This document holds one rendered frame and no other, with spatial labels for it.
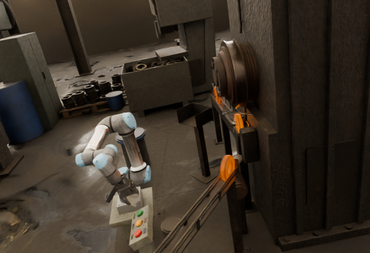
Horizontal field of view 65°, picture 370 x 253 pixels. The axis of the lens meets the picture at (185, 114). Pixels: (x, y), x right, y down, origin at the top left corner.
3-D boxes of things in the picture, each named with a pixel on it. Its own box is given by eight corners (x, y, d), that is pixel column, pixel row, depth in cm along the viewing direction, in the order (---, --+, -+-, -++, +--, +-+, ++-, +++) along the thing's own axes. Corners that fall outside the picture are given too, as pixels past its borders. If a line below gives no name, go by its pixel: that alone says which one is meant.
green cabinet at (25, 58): (25, 134, 474) (-15, 43, 416) (41, 118, 538) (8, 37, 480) (54, 129, 475) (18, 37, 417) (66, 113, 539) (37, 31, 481)
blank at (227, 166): (233, 182, 175) (228, 181, 177) (236, 156, 178) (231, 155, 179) (223, 181, 162) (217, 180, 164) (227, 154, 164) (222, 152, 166)
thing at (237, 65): (250, 82, 168) (242, 118, 210) (230, 23, 190) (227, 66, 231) (240, 85, 168) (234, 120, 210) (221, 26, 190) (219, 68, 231)
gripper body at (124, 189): (135, 194, 153) (122, 178, 149) (122, 202, 154) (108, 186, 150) (136, 185, 160) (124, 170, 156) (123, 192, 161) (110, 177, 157)
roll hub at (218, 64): (228, 81, 181) (226, 103, 206) (218, 47, 194) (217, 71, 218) (219, 83, 181) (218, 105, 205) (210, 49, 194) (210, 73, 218)
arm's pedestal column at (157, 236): (114, 260, 211) (104, 233, 200) (118, 221, 247) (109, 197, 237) (168, 247, 213) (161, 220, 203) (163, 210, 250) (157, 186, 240)
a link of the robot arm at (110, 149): (96, 145, 162) (91, 156, 152) (115, 141, 161) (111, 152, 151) (101, 157, 166) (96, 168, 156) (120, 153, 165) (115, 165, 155)
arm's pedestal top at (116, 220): (110, 228, 204) (109, 224, 203) (114, 199, 234) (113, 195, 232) (154, 217, 207) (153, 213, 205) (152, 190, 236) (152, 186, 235)
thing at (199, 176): (203, 165, 304) (192, 102, 276) (221, 174, 284) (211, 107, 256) (189, 175, 293) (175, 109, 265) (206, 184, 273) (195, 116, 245)
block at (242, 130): (256, 155, 203) (254, 124, 194) (260, 161, 196) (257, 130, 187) (241, 158, 203) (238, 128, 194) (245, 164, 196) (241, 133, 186)
